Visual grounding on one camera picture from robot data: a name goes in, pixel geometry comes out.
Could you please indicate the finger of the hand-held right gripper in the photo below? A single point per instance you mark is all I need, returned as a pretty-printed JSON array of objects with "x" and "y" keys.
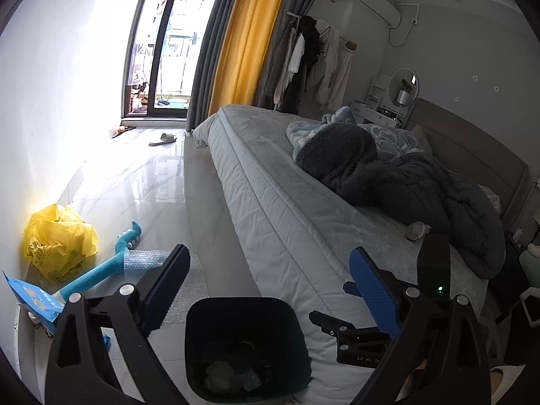
[
  {"x": 337, "y": 325},
  {"x": 351, "y": 289}
]

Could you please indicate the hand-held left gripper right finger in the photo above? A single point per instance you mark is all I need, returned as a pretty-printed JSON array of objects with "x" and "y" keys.
[{"x": 375, "y": 299}]

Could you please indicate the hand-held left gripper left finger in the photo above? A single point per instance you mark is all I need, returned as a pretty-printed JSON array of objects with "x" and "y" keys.
[{"x": 164, "y": 291}]

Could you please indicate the black trash bin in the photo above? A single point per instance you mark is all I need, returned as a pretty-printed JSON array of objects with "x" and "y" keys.
[{"x": 236, "y": 318}]

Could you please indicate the black curved plastic piece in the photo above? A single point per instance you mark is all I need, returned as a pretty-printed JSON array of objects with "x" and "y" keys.
[{"x": 265, "y": 367}]

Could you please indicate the silver foil packet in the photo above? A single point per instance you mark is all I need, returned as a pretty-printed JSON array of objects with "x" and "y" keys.
[{"x": 249, "y": 383}]

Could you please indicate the person's right hand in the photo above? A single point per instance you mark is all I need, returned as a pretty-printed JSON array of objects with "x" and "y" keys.
[{"x": 498, "y": 388}]

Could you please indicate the clear bubble wrap sheet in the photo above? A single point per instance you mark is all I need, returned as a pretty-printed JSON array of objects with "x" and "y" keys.
[{"x": 185, "y": 287}]

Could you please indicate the teal hooked foam stick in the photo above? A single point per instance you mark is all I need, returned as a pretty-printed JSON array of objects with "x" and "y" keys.
[{"x": 101, "y": 268}]

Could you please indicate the dark nightstand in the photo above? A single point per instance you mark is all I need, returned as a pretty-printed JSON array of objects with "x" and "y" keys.
[{"x": 512, "y": 270}]

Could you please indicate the dark grey fleece blanket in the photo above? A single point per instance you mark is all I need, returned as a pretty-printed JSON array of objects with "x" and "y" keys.
[{"x": 400, "y": 185}]

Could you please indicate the pale green container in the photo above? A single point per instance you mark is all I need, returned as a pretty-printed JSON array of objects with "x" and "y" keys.
[{"x": 532, "y": 259}]

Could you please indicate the bed with pale fleece sheet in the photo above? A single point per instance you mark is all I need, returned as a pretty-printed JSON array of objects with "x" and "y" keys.
[{"x": 274, "y": 202}]

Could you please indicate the brown upholstered headboard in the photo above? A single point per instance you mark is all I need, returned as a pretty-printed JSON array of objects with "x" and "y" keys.
[{"x": 464, "y": 147}]

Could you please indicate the yellow plastic bag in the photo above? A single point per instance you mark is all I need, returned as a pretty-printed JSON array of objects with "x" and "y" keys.
[{"x": 59, "y": 236}]

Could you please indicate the patterned pale pillow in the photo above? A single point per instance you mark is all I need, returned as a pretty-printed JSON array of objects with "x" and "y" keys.
[{"x": 396, "y": 141}]

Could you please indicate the blue printed packet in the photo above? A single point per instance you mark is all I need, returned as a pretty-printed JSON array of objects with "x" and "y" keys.
[{"x": 36, "y": 299}]

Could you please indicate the pale slipper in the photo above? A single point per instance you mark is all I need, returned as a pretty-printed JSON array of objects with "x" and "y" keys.
[{"x": 162, "y": 139}]

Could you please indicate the light blue printed blanket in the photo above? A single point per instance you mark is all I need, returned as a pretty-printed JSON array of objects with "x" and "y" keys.
[{"x": 308, "y": 133}]

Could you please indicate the white dressing table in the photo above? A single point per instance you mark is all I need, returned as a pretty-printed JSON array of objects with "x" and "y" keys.
[{"x": 371, "y": 107}]

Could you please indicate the small brown object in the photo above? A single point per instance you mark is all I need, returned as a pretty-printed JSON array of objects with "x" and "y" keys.
[{"x": 121, "y": 129}]

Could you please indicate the round white mirror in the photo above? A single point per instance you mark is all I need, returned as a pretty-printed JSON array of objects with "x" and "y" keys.
[{"x": 400, "y": 80}]

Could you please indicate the teal basin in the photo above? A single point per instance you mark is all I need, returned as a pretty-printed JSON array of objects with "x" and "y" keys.
[{"x": 176, "y": 103}]

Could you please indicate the pink hanging garment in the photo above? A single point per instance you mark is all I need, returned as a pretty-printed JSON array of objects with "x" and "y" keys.
[{"x": 344, "y": 71}]

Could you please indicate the white hanging robe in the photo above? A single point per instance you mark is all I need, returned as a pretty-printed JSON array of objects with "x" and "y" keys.
[{"x": 329, "y": 67}]

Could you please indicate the beige hanging coat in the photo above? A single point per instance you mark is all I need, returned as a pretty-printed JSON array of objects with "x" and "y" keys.
[{"x": 280, "y": 67}]

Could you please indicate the white hanging shirt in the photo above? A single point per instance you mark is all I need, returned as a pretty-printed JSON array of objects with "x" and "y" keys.
[{"x": 296, "y": 57}]

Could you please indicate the black hanging garment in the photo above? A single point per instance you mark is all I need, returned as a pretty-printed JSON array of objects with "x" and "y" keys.
[{"x": 310, "y": 38}]

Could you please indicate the yellow curtain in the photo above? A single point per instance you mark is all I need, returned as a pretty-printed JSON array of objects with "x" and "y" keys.
[{"x": 249, "y": 38}]

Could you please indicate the black window door frame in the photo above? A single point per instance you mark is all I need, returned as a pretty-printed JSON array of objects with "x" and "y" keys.
[{"x": 152, "y": 114}]

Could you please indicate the white wall air conditioner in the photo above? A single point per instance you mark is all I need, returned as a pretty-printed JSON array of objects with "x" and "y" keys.
[{"x": 375, "y": 4}]

